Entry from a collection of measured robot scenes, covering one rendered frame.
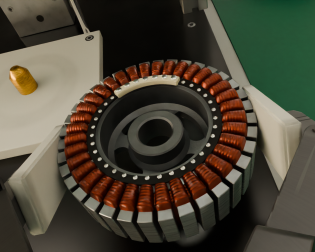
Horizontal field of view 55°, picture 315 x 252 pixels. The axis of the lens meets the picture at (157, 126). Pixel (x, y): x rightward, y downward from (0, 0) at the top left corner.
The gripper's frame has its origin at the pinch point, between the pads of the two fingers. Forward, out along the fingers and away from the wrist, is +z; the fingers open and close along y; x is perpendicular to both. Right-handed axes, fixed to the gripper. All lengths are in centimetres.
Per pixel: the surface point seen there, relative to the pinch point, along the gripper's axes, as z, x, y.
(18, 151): 7.9, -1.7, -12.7
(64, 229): 1.7, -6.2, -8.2
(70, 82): 13.5, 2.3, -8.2
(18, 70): 12.4, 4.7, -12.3
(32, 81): 13.3, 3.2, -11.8
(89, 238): 0.9, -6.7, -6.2
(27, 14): 23.4, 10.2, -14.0
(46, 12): 23.6, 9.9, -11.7
